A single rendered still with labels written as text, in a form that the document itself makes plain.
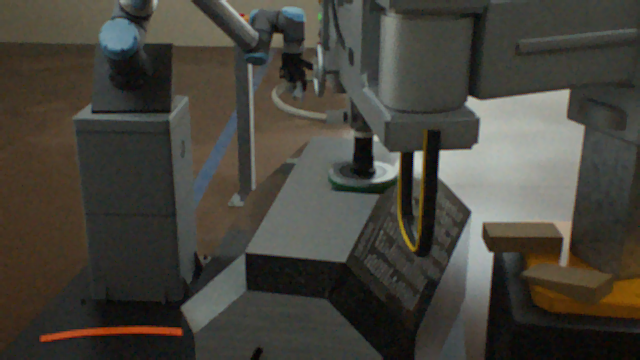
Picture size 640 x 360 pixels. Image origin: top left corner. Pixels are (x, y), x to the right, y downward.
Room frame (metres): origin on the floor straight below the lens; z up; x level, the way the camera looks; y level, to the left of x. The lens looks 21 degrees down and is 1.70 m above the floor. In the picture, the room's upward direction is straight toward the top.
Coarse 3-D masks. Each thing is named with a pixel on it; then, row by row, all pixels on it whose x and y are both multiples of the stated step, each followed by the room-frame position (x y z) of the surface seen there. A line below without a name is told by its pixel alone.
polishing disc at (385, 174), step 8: (336, 168) 2.26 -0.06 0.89; (344, 168) 2.26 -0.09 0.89; (376, 168) 2.27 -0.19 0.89; (384, 168) 2.27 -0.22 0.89; (392, 168) 2.27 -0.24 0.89; (336, 176) 2.19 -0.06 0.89; (344, 176) 2.19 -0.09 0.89; (352, 176) 2.19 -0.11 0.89; (360, 176) 2.19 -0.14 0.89; (368, 176) 2.19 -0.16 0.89; (376, 176) 2.19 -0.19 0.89; (384, 176) 2.19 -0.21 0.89; (392, 176) 2.19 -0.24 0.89; (344, 184) 2.15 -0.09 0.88; (352, 184) 2.14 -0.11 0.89; (360, 184) 2.13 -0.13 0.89; (368, 184) 2.13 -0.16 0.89; (376, 184) 2.14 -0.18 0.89; (384, 184) 2.15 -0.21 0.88
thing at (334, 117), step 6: (330, 114) 2.54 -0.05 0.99; (336, 114) 2.40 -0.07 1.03; (342, 114) 2.28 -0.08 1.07; (354, 114) 2.03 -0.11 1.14; (360, 114) 2.00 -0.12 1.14; (330, 120) 2.54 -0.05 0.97; (336, 120) 2.40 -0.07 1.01; (342, 120) 2.27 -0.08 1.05; (354, 120) 2.02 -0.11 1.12; (360, 120) 2.00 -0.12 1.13; (354, 126) 2.06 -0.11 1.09; (360, 126) 1.99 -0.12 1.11
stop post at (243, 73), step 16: (240, 16) 4.16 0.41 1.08; (240, 64) 4.14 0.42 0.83; (240, 80) 4.14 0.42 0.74; (240, 96) 4.14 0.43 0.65; (240, 112) 4.14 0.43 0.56; (240, 128) 4.14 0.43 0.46; (240, 144) 4.14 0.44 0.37; (240, 160) 4.14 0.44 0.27; (240, 176) 4.14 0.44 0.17; (240, 192) 4.14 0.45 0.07
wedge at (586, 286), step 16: (528, 272) 1.75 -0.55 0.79; (544, 272) 1.74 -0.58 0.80; (560, 272) 1.73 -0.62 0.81; (576, 272) 1.72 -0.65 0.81; (592, 272) 1.71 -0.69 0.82; (560, 288) 1.67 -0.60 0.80; (576, 288) 1.64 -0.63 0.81; (592, 288) 1.61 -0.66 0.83; (608, 288) 1.66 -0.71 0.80; (592, 304) 1.61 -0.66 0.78
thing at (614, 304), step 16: (560, 224) 2.09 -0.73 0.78; (528, 256) 1.87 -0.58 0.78; (544, 256) 1.87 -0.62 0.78; (560, 256) 1.88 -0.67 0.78; (576, 256) 1.87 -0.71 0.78; (544, 288) 1.69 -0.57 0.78; (624, 288) 1.70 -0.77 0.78; (544, 304) 1.66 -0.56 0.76; (560, 304) 1.64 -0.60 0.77; (576, 304) 1.64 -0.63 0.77; (608, 304) 1.63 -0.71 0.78; (624, 304) 1.62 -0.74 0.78
